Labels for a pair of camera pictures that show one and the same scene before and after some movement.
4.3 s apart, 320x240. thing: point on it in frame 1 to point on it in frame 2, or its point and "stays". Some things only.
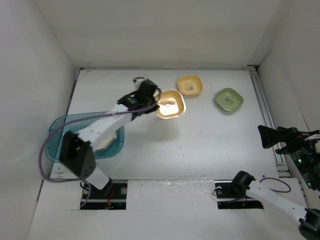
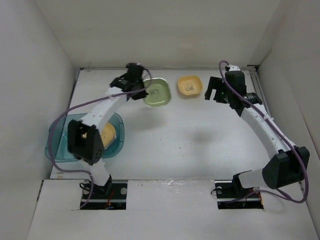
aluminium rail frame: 253,69 stays
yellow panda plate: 172,104 to 108,134
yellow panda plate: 190,85 stays
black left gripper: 153,109 to 140,96
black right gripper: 269,136 to 215,83
